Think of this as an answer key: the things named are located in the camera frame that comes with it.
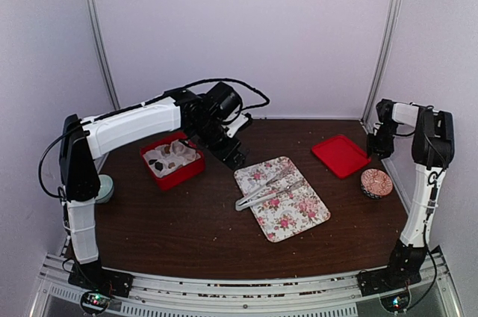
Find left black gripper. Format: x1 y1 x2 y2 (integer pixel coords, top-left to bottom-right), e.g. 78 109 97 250
190 117 249 170

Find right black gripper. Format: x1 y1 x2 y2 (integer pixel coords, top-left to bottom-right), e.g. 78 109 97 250
368 121 398 159

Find red box lid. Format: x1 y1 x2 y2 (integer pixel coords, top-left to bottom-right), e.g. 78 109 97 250
311 135 371 179

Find black white kitchen tongs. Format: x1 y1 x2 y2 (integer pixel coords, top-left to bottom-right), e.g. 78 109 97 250
235 168 305 212

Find red chocolate box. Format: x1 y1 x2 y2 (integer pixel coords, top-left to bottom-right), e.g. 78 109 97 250
140 132 205 191

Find dark chocolate cube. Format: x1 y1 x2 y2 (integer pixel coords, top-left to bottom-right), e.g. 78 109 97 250
155 161 164 171

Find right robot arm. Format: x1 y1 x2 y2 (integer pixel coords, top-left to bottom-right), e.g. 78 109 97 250
367 99 455 289

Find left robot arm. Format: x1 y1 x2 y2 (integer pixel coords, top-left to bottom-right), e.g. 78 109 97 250
37 77 270 290

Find red patterned ceramic bowl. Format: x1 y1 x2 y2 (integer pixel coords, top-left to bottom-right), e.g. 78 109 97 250
361 168 394 200

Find floral serving tray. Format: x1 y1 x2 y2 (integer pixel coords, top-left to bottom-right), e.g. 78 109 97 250
234 156 331 243

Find pale green ceramic bowl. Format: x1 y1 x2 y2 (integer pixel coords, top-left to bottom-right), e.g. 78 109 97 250
96 174 114 203

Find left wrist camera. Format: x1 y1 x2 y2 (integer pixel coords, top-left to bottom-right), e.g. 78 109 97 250
223 113 252 138

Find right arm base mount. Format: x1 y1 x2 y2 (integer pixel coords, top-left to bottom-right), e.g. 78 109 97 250
356 268 421 315

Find front aluminium rail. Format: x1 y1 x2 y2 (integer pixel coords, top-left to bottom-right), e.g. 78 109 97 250
37 253 449 317

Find right aluminium frame post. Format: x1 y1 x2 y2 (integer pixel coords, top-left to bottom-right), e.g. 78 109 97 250
361 0 403 124

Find aluminium frame post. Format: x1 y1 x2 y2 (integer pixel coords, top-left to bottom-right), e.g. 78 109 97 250
361 0 403 124
85 0 120 111

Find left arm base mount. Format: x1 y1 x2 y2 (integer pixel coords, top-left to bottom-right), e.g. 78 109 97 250
68 265 134 316

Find left aluminium frame post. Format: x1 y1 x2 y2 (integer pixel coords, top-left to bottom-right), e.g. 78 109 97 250
85 0 120 111

